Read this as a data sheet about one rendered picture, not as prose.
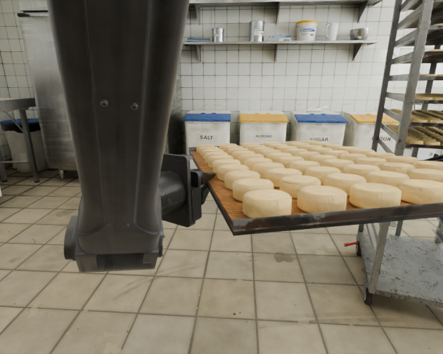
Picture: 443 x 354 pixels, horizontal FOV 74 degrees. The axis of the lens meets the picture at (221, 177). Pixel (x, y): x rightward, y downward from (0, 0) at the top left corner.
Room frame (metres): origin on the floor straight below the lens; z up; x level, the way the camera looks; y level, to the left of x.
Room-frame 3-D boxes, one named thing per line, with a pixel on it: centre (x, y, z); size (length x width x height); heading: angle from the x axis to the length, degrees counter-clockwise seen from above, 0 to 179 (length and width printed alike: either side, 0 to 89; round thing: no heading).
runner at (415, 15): (1.49, -0.88, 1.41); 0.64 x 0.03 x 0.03; 161
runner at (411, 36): (1.49, -0.88, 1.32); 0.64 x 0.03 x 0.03; 161
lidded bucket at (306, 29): (3.74, -0.98, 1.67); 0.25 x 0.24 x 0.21; 86
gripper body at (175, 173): (0.37, 0.08, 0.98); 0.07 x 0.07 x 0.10; 55
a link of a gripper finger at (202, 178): (0.43, 0.04, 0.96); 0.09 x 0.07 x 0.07; 145
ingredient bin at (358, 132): (3.48, -1.79, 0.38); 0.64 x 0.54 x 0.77; 173
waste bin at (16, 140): (3.83, 2.55, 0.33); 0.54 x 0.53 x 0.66; 86
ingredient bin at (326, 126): (3.52, -1.14, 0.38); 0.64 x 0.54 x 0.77; 175
